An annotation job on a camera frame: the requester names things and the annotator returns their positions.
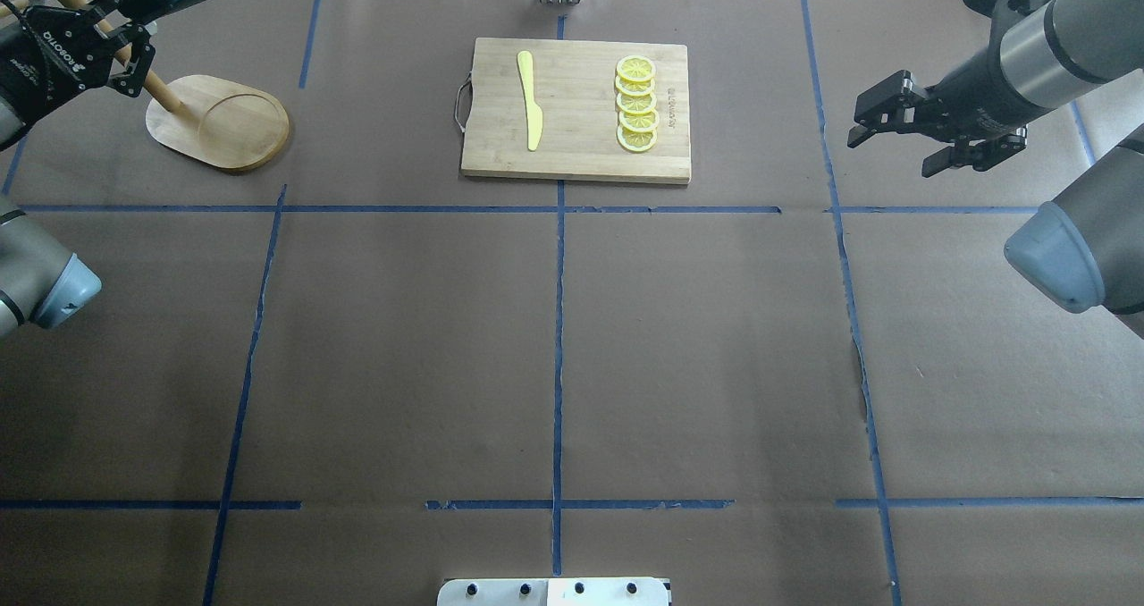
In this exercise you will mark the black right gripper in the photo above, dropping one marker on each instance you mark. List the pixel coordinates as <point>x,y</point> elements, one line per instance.
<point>976,88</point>

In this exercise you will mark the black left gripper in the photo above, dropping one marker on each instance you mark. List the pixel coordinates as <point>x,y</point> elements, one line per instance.
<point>29,74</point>

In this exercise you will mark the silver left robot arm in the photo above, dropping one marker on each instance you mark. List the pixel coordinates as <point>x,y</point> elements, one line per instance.
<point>44,283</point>

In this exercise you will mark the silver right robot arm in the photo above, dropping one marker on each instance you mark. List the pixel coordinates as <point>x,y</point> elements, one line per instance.
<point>1080,249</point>

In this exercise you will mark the wooden cup storage rack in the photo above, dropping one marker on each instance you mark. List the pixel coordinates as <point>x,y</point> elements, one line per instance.
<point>227,125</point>

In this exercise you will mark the lemon slice nearest rack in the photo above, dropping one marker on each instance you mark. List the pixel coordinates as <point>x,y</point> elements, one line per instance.
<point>636,69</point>

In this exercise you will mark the lemon slice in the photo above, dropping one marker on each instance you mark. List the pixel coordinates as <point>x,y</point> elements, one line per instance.
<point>636,141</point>
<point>628,104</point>
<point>631,88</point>
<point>639,123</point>

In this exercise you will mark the wooden cutting board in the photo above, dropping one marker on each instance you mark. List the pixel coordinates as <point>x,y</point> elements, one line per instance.
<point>574,85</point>

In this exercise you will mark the yellow plastic knife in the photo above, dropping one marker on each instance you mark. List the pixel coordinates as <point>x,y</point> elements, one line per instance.
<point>534,112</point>

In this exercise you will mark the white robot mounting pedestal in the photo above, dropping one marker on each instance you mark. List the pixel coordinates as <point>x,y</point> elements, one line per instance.
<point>556,591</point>

